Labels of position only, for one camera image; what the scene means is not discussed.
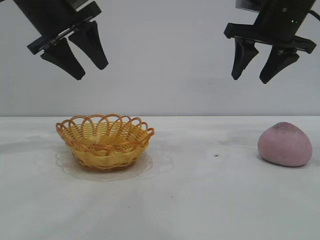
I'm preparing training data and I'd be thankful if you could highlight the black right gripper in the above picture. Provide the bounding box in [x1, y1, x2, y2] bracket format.
[223, 0, 317, 85]

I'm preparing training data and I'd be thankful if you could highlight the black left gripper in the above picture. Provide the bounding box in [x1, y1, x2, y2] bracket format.
[13, 0, 109, 81]

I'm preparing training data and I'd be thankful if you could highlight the pink peach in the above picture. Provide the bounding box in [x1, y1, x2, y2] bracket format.
[257, 121, 313, 168]

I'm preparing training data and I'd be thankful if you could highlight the yellow woven wicker basket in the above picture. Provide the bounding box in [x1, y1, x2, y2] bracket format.
[55, 113, 155, 173]

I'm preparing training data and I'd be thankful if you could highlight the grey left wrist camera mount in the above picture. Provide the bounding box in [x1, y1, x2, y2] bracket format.
[71, 0, 97, 11]

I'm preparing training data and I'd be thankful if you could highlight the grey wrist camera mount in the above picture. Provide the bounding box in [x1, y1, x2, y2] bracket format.
[235, 0, 265, 13]
[71, 0, 97, 11]

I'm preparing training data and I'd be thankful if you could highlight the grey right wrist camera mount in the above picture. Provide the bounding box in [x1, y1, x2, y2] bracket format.
[235, 0, 265, 13]

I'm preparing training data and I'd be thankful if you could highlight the black cable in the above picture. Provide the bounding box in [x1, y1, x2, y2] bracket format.
[307, 8, 320, 20]

